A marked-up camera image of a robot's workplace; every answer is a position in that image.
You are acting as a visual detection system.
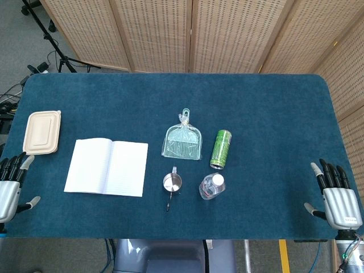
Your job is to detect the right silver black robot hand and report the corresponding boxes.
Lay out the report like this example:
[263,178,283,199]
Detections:
[304,158,363,230]

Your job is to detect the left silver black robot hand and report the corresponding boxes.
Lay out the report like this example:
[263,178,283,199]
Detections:
[0,152,42,224]

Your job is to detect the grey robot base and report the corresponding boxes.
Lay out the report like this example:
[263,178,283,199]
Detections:
[113,238,237,273]

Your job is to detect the open white lined notebook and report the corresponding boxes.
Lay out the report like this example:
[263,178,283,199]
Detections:
[63,138,149,198]

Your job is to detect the beige lidded food container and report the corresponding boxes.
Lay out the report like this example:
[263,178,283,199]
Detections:
[22,110,62,156]

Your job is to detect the clear plastic water bottle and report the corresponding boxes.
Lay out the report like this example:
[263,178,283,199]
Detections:
[198,173,226,200]

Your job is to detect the green beverage can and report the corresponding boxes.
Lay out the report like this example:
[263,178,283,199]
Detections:
[209,129,232,170]

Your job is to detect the black tripod stand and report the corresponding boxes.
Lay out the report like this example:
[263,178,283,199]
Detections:
[21,0,102,74]

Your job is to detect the steel measuring cup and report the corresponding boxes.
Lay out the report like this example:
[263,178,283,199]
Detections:
[162,166,183,213]

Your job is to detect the green dustpan in plastic bag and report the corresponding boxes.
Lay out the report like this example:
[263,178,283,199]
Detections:
[161,107,203,160]

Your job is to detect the blue table mat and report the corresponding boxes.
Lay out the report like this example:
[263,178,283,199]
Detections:
[0,73,353,239]

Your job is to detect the black floor cables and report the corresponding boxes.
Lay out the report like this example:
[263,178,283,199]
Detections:
[0,75,31,134]

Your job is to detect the blue cable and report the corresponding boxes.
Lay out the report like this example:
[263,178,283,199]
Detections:
[104,238,117,273]

